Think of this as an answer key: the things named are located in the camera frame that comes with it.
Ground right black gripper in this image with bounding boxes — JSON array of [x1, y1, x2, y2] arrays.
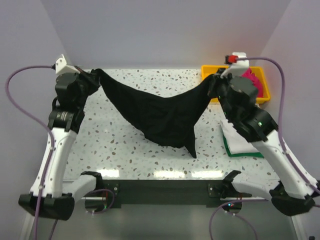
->
[[207, 67, 238, 119]]

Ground black t shirt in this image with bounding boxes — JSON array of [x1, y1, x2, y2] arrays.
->
[[91, 68, 212, 158]]

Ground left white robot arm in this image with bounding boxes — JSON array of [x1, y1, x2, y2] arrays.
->
[[18, 72, 104, 221]]

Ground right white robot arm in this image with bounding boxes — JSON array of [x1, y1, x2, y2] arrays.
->
[[206, 74, 320, 217]]

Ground pink t shirt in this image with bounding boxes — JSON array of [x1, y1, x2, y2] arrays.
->
[[242, 67, 264, 98]]

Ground yellow plastic bin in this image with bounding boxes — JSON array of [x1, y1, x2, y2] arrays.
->
[[201, 65, 271, 105]]

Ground folded white t shirt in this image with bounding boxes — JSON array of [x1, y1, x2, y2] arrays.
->
[[220, 119, 258, 155]]

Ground folded green t shirt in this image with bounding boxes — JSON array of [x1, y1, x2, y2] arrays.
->
[[222, 137, 264, 158]]

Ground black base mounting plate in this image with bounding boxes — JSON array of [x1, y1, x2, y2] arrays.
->
[[84, 179, 252, 210]]

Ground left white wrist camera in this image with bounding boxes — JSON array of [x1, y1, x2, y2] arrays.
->
[[54, 54, 79, 76]]

